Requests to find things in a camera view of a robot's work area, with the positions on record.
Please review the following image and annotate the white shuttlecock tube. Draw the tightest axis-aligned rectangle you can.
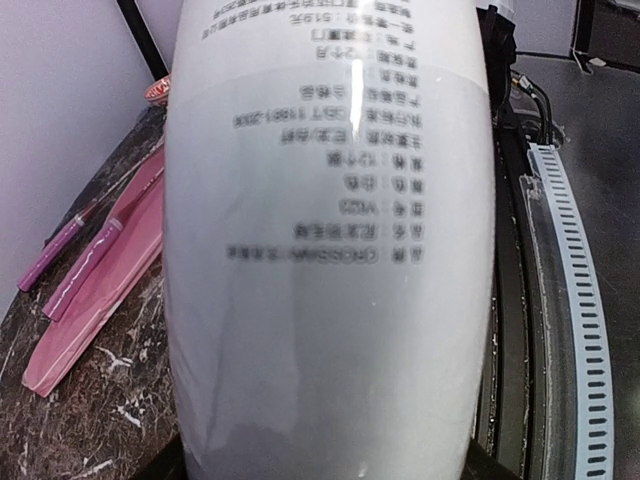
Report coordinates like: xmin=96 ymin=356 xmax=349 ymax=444
xmin=163 ymin=1 xmax=495 ymax=479

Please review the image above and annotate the pink badminton racket rear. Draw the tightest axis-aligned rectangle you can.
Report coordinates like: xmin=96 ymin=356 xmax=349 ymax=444
xmin=17 ymin=164 xmax=166 ymax=294

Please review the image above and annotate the pink badminton racket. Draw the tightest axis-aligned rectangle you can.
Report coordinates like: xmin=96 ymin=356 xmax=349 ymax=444
xmin=17 ymin=164 xmax=166 ymax=294
xmin=43 ymin=167 xmax=164 ymax=322

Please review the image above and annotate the pink badminton racket front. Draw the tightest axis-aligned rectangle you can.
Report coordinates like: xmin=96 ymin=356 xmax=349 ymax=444
xmin=43 ymin=167 xmax=164 ymax=322

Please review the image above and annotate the pink racket cover bag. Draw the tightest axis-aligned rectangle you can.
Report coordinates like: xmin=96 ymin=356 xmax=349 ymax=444
xmin=22 ymin=148 xmax=165 ymax=398

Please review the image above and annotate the orange patterned small bowl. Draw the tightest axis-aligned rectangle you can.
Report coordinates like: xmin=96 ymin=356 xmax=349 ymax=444
xmin=144 ymin=74 xmax=171 ymax=107

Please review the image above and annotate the black front table rail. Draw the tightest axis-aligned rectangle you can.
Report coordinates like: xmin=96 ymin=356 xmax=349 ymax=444
xmin=465 ymin=129 xmax=577 ymax=479

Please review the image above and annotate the right black corner post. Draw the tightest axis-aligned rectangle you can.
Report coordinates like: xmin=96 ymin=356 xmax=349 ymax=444
xmin=116 ymin=0 xmax=169 ymax=81

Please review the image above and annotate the grey slotted cable duct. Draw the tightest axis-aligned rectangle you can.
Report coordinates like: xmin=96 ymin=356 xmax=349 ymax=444
xmin=530 ymin=144 xmax=615 ymax=479

